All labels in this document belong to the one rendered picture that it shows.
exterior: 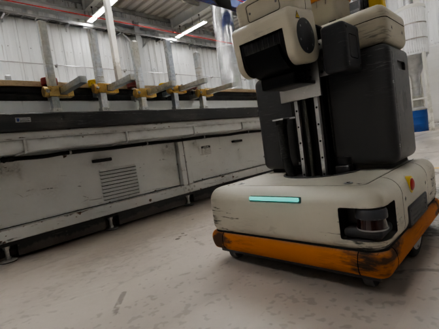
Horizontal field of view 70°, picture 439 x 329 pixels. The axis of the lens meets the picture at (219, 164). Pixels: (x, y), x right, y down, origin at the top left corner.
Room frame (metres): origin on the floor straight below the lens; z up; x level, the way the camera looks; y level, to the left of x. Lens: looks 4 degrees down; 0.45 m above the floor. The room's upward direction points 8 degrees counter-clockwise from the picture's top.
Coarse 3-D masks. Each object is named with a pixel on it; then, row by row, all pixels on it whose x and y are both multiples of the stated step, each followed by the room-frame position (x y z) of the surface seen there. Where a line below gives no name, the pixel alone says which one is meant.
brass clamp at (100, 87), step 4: (92, 84) 1.71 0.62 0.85; (96, 84) 1.70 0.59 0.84; (100, 84) 1.71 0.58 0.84; (104, 84) 1.72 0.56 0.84; (92, 88) 1.71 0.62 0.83; (96, 88) 1.69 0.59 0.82; (100, 88) 1.71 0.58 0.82; (104, 88) 1.72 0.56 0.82; (96, 92) 1.70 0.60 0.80; (100, 92) 1.71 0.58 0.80; (104, 92) 1.72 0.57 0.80; (108, 92) 1.74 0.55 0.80; (112, 92) 1.75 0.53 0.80; (116, 92) 1.77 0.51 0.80
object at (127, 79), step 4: (124, 76) 1.60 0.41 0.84; (128, 76) 1.58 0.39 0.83; (132, 76) 1.57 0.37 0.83; (116, 80) 1.66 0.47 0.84; (120, 80) 1.63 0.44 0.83; (124, 80) 1.61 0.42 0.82; (128, 80) 1.58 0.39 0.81; (132, 80) 1.58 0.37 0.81; (108, 84) 1.72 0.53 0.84; (112, 84) 1.69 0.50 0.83; (116, 84) 1.66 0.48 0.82; (120, 84) 1.64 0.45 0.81; (124, 84) 1.65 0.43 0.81; (108, 88) 1.73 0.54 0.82; (112, 88) 1.70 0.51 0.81; (116, 88) 1.71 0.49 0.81; (96, 96) 1.84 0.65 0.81
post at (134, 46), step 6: (132, 42) 1.89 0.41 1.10; (132, 48) 1.90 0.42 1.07; (132, 54) 1.91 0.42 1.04; (138, 54) 1.91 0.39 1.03; (132, 60) 1.91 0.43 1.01; (138, 60) 1.91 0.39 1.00; (138, 66) 1.90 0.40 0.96; (138, 72) 1.90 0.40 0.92; (138, 78) 1.89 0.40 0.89; (138, 84) 1.89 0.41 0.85; (144, 102) 1.90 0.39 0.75
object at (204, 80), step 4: (196, 80) 1.97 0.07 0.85; (200, 80) 1.94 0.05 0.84; (204, 80) 1.92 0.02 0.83; (188, 84) 2.02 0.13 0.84; (192, 84) 1.99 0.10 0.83; (196, 84) 1.97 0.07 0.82; (200, 84) 1.96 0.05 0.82; (180, 88) 2.08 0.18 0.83; (184, 88) 2.05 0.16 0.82; (188, 88) 2.04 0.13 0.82; (164, 92) 2.20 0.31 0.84; (164, 96) 2.21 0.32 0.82; (168, 96) 2.23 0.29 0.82
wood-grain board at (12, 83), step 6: (0, 84) 1.57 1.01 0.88; (6, 84) 1.58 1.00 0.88; (12, 84) 1.60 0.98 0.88; (18, 84) 1.62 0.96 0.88; (24, 84) 1.64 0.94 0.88; (30, 84) 1.66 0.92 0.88; (36, 84) 1.68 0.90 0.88; (60, 84) 1.77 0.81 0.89; (84, 84) 1.86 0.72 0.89; (228, 90) 2.75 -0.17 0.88; (234, 90) 2.81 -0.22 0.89; (240, 90) 2.87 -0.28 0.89; (246, 90) 2.93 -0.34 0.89; (252, 90) 2.99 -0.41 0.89
